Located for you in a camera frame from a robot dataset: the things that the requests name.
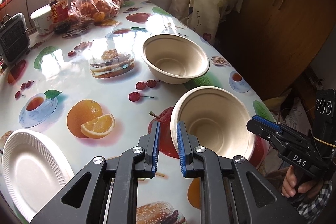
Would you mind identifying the brown wooden cabinet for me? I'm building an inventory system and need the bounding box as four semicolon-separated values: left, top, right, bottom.
215;0;336;101

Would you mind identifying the grey portable heater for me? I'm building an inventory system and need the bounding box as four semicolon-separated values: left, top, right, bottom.
0;13;30;65

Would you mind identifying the red label glass jar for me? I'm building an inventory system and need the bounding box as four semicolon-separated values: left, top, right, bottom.
49;0;71;34

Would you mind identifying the white paper plate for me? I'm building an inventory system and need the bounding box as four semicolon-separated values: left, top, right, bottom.
1;129;75;215

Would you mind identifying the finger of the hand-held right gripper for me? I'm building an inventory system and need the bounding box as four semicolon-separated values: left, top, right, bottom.
252;114;284;134
246;120;315;155

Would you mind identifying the person's right forearm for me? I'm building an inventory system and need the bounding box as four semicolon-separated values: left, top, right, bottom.
289;179;336;224

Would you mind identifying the person's right hand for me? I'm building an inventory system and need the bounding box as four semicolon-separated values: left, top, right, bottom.
282;165;324;199

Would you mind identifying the white paper cup container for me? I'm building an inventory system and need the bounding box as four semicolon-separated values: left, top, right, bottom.
30;4;54;36

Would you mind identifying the beige paper bowl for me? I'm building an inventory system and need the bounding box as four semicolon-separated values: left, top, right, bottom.
140;34;210;84
170;86;259;164

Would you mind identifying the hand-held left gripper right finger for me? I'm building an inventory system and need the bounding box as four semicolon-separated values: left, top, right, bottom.
176;121;306;224

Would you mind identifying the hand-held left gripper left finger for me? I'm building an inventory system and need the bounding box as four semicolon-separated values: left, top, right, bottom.
30;121;160;224

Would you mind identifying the pale printed cloth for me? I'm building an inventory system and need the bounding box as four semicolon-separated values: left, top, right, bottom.
262;95;318;140

